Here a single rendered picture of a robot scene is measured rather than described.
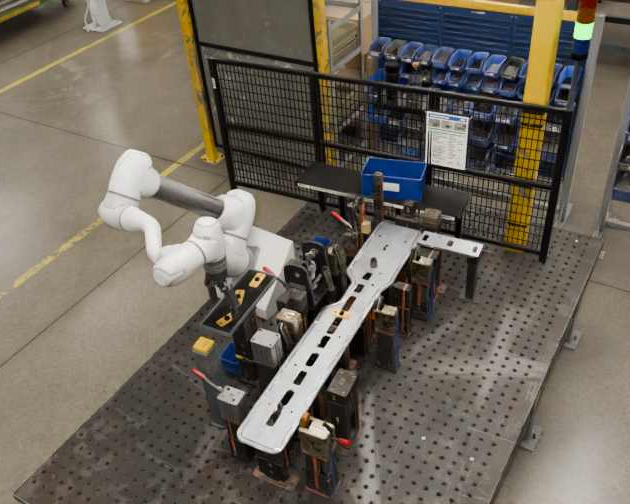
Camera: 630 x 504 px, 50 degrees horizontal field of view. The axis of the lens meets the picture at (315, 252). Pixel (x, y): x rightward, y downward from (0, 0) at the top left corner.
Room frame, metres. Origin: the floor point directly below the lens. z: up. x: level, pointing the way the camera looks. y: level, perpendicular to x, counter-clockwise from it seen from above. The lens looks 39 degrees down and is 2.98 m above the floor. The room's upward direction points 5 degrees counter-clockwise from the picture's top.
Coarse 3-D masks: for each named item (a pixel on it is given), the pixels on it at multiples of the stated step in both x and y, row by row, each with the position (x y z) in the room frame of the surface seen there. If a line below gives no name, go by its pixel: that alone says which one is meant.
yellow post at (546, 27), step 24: (552, 0) 2.71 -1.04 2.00; (552, 24) 2.69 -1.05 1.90; (552, 48) 2.69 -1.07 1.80; (528, 72) 2.73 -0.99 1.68; (552, 72) 2.74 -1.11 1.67; (528, 96) 2.72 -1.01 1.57; (528, 120) 2.72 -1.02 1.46; (528, 144) 2.71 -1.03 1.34; (528, 192) 2.69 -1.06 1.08; (528, 216) 2.69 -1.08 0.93
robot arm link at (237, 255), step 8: (232, 240) 2.50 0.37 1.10; (240, 240) 2.52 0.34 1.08; (232, 248) 2.47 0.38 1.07; (240, 248) 2.50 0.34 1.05; (232, 256) 2.45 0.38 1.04; (240, 256) 2.49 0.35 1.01; (248, 256) 2.55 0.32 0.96; (232, 264) 2.44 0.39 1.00; (240, 264) 2.48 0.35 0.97; (232, 272) 2.46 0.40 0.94; (240, 272) 2.49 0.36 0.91
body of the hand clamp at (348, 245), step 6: (348, 234) 2.52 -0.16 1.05; (348, 240) 2.51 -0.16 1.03; (354, 240) 2.50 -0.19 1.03; (360, 240) 2.54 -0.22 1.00; (348, 246) 2.51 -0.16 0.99; (354, 246) 2.50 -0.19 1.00; (360, 246) 2.53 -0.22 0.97; (348, 252) 2.51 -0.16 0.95; (354, 252) 2.50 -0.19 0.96; (348, 258) 2.52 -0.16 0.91; (348, 264) 2.52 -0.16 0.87; (348, 282) 2.52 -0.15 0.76
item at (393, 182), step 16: (368, 160) 3.00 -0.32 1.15; (384, 160) 2.98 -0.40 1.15; (400, 160) 2.96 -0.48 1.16; (368, 176) 2.85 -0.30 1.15; (384, 176) 2.82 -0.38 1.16; (400, 176) 2.96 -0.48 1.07; (416, 176) 2.93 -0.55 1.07; (368, 192) 2.85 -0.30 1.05; (384, 192) 2.83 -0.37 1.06; (400, 192) 2.80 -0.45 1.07; (416, 192) 2.77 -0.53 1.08
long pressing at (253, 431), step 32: (384, 224) 2.64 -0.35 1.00; (384, 256) 2.40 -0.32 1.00; (352, 288) 2.20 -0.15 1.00; (384, 288) 2.19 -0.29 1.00; (320, 320) 2.02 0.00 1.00; (352, 320) 2.01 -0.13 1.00; (320, 352) 1.84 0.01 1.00; (288, 384) 1.70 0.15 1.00; (320, 384) 1.69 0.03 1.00; (256, 416) 1.56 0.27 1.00; (288, 416) 1.55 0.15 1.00; (256, 448) 1.43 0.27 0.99
